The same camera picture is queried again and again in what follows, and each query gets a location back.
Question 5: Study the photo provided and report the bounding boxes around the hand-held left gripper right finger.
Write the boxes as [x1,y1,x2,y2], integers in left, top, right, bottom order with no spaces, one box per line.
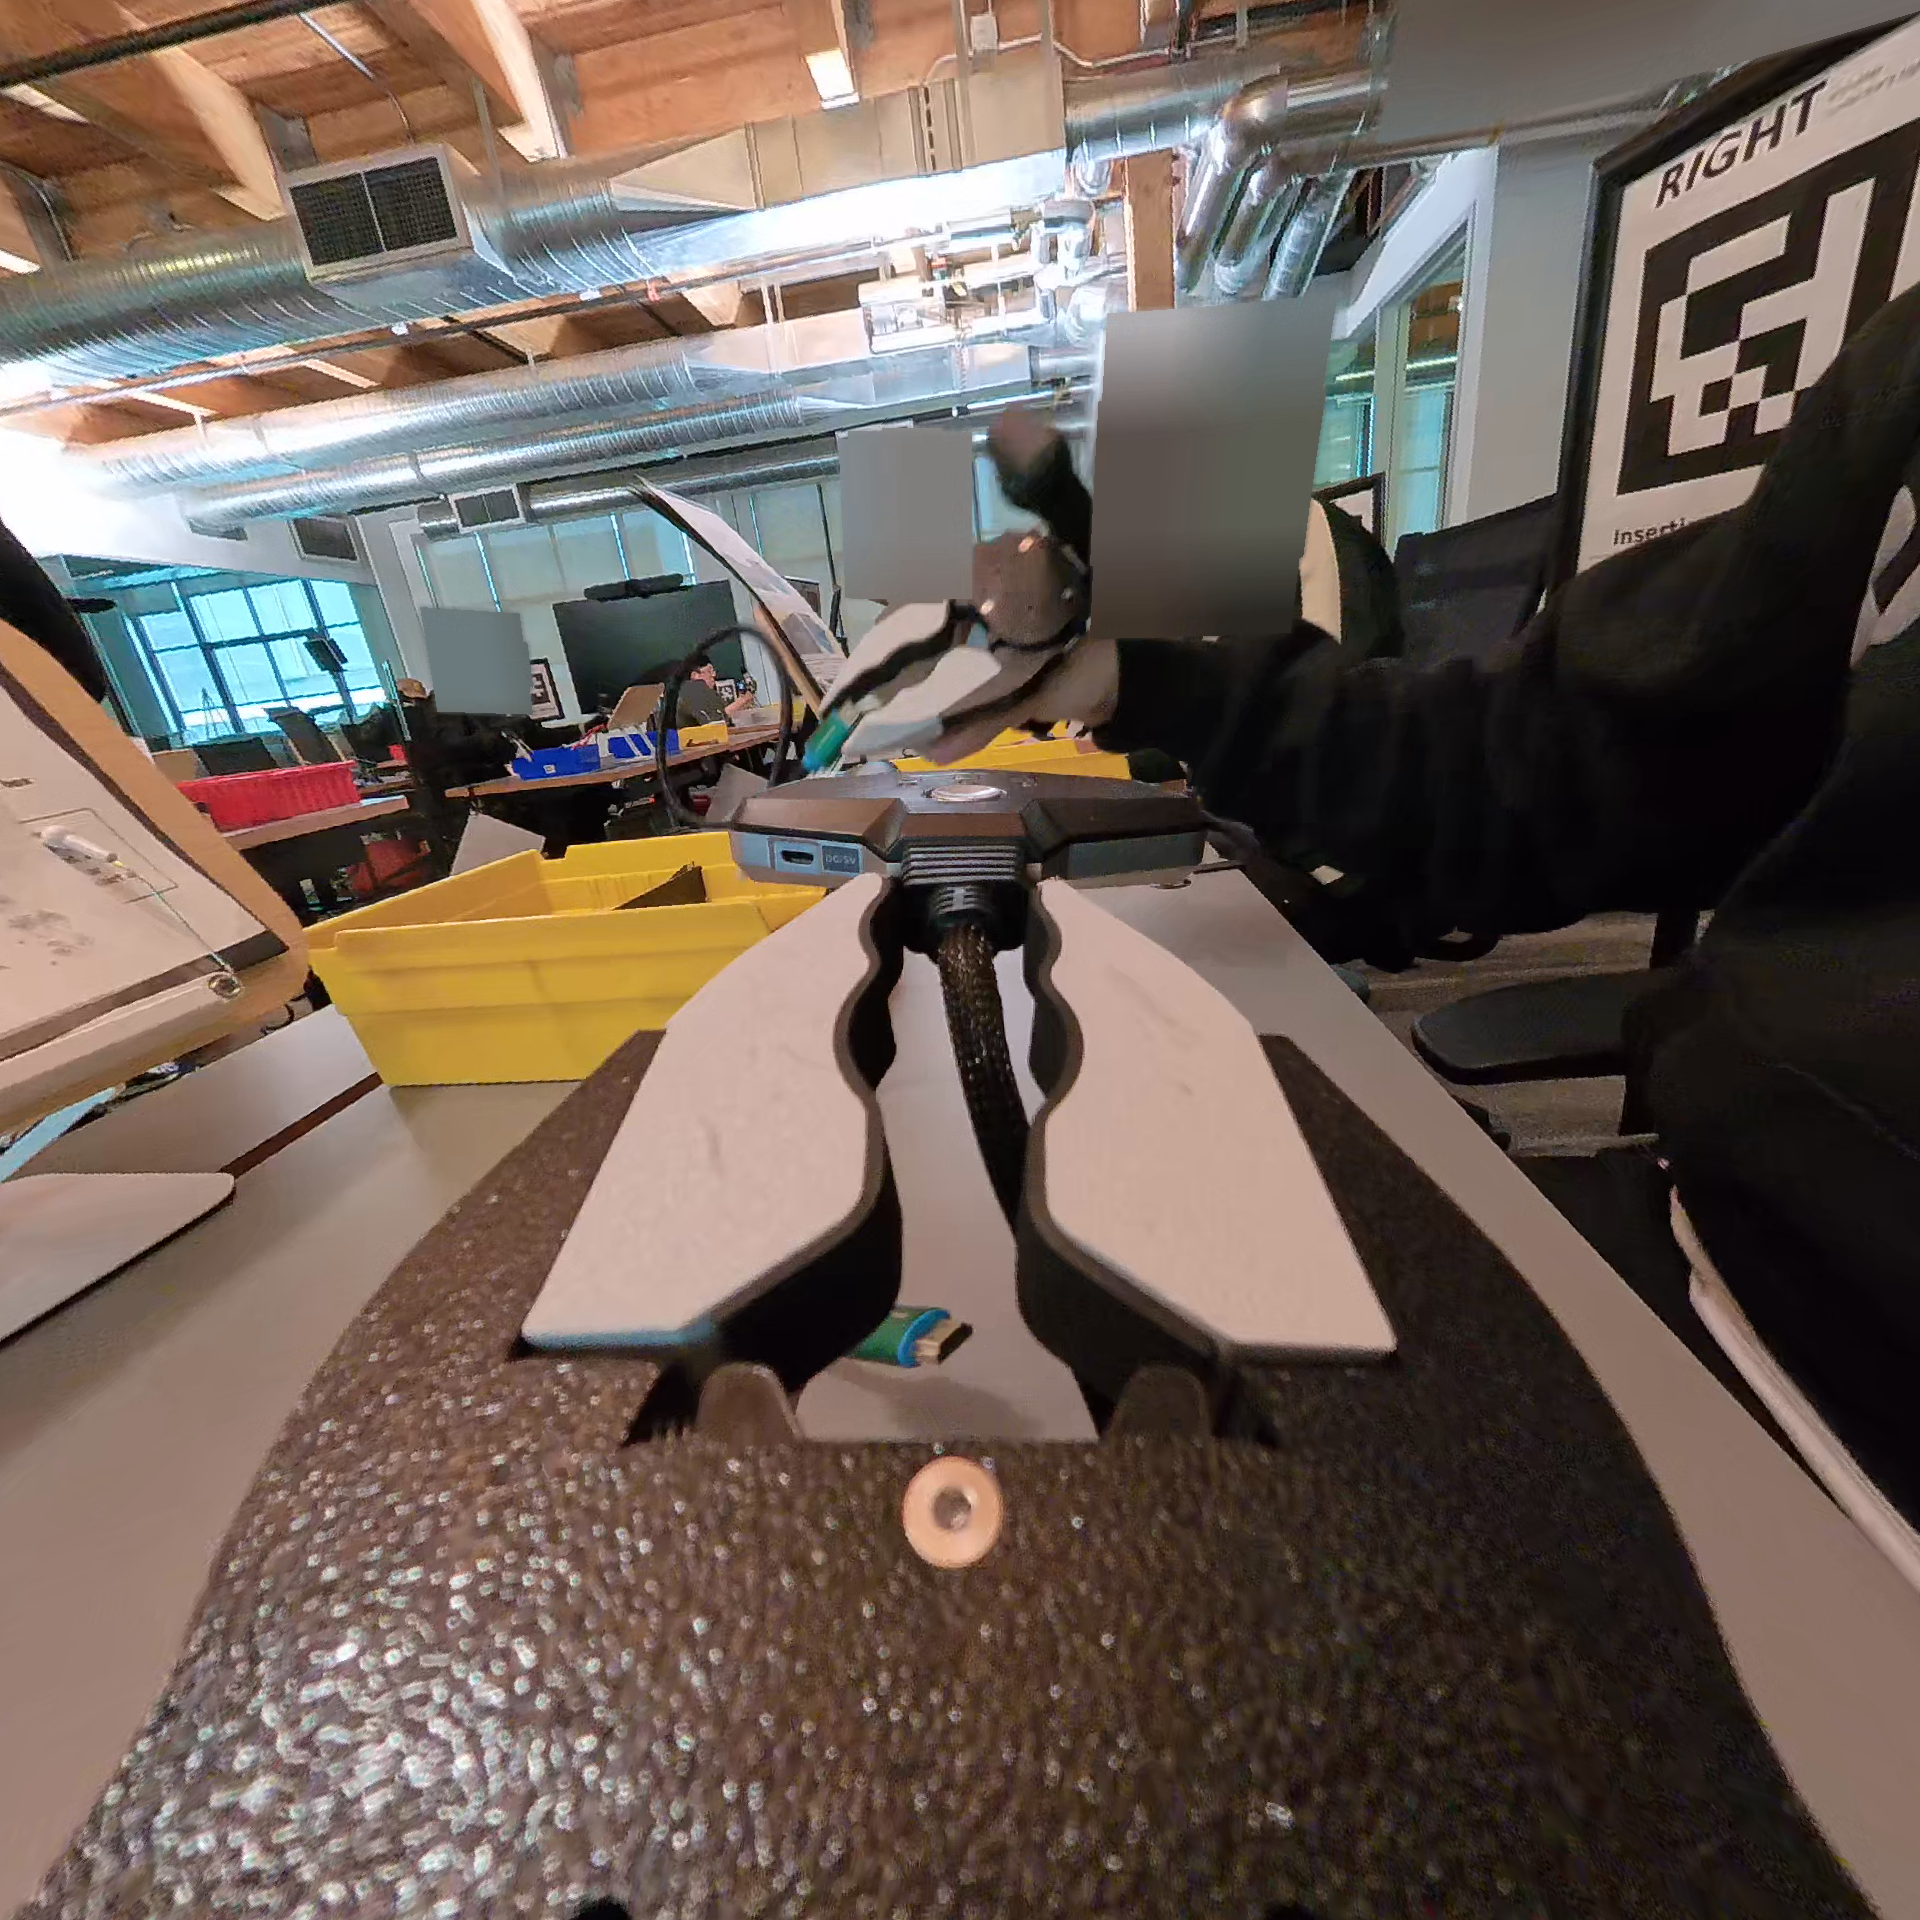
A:
[1016,877,1401,1397]

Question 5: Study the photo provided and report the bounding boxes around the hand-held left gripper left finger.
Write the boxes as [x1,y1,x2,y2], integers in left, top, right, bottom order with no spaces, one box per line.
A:
[515,874,906,1389]

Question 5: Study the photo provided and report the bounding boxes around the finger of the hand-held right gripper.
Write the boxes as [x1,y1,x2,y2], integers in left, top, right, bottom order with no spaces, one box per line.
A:
[821,597,987,740]
[861,652,1048,762]

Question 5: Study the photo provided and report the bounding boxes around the green plug braided cable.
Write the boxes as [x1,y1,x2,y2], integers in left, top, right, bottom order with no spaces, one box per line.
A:
[657,622,875,836]
[849,1302,977,1372]

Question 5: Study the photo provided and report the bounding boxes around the hdmi switch box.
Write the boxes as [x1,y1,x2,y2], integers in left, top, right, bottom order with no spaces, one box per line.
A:
[729,762,1215,943]

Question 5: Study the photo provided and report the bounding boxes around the black braided cable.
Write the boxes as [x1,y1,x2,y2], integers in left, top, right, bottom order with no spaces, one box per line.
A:
[932,918,1041,1210]

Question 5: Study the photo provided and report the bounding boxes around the yellow plastic bin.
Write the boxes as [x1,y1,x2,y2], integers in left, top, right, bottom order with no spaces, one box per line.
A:
[960,725,1137,785]
[304,844,847,1089]

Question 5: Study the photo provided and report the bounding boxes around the black office chair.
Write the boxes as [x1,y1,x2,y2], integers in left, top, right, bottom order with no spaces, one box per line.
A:
[1388,486,1712,1150]

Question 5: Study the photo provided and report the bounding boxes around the red plastic bin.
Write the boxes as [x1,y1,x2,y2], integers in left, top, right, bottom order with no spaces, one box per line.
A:
[176,759,362,834]

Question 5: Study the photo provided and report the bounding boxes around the wooden document stand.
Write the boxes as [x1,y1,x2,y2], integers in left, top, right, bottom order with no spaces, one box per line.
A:
[0,607,314,1347]

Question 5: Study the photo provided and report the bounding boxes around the metal air vent unit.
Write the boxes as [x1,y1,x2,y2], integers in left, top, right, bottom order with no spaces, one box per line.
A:
[276,142,471,287]

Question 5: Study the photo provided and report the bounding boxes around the printed instruction sheet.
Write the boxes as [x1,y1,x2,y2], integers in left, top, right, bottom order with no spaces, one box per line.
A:
[0,675,291,1059]

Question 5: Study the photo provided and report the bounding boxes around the black framed printed tag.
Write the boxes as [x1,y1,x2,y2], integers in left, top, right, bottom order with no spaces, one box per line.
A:
[1559,23,1920,578]

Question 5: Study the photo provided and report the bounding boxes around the silver ventilation duct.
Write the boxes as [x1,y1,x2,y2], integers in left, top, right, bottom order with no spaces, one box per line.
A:
[0,142,1081,385]
[97,322,1113,506]

